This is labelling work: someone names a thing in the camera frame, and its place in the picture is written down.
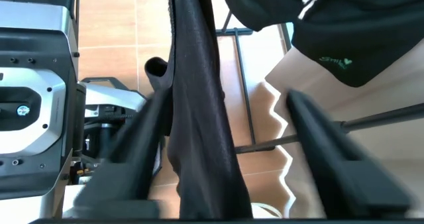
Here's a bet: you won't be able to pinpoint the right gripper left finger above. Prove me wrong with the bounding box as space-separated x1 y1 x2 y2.
74 87 174 219

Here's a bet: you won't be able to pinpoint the black garment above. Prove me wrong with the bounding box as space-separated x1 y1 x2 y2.
144 0 254 220

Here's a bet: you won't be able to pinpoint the black shorts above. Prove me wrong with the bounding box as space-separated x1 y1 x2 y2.
220 0 424 88

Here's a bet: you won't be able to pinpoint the white laundry basket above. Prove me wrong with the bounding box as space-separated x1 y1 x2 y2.
250 202 283 219

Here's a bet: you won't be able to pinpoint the black clothes rack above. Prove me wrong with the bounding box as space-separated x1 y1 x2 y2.
215 10 424 155

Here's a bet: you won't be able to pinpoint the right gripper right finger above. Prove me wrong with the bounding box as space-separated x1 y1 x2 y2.
286 89 412 219

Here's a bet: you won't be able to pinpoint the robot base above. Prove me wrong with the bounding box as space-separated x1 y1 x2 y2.
0 0 148 224

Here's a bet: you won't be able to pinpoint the beige curtain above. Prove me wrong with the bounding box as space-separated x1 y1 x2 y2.
264 38 424 219

